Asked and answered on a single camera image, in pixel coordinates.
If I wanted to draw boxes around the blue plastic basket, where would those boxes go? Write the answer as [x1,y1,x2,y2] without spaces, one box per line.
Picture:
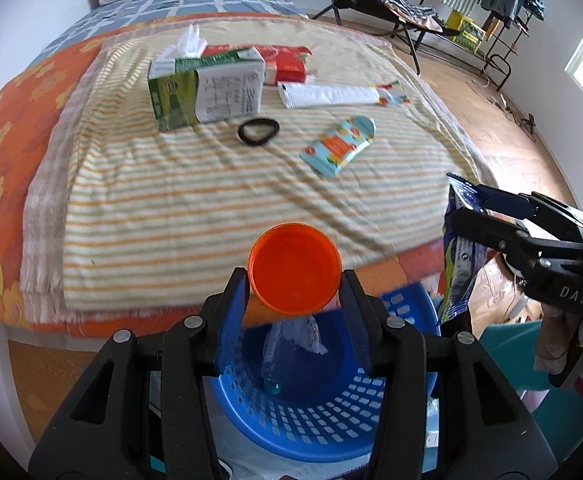
[206,282,442,463]

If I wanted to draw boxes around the black hair tie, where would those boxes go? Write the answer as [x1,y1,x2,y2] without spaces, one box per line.
[238,117,280,148]

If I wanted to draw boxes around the green tissue box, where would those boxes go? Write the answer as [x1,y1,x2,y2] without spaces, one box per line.
[147,46,267,132]

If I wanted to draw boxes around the teal cloth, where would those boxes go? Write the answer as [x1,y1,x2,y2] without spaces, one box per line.
[471,317,572,396]

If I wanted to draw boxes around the long white packet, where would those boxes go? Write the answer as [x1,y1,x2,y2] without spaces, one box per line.
[277,80,412,110]

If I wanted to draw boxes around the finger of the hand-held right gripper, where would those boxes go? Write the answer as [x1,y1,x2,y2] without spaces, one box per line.
[450,207,583,273]
[474,184,583,233]

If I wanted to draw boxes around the black floor cable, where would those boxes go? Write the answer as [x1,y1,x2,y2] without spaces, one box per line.
[491,92,539,133]

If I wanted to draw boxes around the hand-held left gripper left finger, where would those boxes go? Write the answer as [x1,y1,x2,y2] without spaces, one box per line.
[28,266,252,480]

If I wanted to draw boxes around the person's right hand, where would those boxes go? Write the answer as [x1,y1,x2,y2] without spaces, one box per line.
[534,307,583,378]

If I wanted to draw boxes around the white tissue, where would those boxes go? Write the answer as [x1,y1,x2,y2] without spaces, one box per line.
[164,24,207,61]

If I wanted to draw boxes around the yellow plastic crate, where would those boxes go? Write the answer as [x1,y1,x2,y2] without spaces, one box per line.
[445,9,487,53]

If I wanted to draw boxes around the orange floral blanket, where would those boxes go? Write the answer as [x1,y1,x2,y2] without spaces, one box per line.
[0,12,472,346]

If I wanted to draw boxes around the black drying rack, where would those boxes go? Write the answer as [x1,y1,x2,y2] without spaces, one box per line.
[421,0,545,91]

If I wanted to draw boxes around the dark blue snack bag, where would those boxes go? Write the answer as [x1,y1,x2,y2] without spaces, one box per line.
[439,171,489,325]

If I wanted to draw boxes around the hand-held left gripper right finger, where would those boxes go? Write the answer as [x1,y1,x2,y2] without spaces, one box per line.
[339,269,559,480]

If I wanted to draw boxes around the light blue snack packet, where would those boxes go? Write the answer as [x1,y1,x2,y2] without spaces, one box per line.
[300,116,376,179]

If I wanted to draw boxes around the blue plaid bed sheet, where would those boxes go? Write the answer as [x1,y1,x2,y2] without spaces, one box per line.
[24,0,307,68]

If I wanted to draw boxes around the striped yellow towel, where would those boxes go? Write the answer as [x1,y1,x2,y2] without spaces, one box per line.
[21,15,497,321]

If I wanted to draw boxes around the patterned cloth on chair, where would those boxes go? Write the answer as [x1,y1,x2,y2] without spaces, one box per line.
[344,0,445,36]

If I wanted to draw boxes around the red cardboard box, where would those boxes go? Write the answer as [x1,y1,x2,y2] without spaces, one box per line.
[204,44,313,85]

